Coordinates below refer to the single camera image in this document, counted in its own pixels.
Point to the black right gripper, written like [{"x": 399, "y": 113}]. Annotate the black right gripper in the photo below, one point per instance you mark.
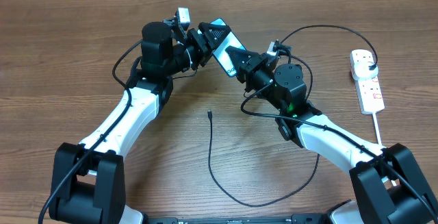
[{"x": 245, "y": 72}]

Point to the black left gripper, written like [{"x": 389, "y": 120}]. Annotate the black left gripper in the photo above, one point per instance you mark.
[{"x": 205, "y": 52}]

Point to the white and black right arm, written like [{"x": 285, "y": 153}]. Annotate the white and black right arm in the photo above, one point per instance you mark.
[{"x": 388, "y": 183}]

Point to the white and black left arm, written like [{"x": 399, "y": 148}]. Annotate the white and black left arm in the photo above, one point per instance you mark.
[{"x": 88, "y": 180}]

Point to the white charger plug adapter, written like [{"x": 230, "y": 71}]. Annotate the white charger plug adapter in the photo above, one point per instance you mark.
[{"x": 364, "y": 70}]

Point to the white power strip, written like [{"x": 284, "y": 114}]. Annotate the white power strip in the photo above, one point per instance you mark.
[{"x": 368, "y": 90}]

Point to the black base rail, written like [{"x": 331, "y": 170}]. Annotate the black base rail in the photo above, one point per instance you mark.
[{"x": 313, "y": 218}]

